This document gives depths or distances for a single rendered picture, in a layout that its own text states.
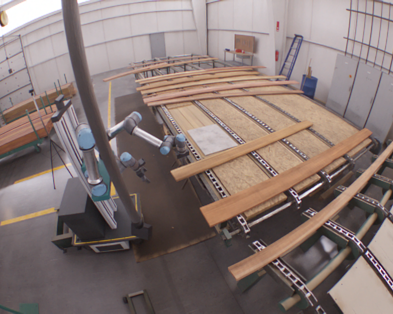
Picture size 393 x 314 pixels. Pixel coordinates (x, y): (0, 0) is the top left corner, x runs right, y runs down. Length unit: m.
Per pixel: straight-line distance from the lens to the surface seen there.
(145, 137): 1.61
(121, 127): 1.85
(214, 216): 1.58
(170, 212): 2.68
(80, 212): 1.97
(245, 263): 1.37
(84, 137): 1.20
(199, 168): 1.96
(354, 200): 2.22
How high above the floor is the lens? 2.20
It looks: 39 degrees down
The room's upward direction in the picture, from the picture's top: 2 degrees counter-clockwise
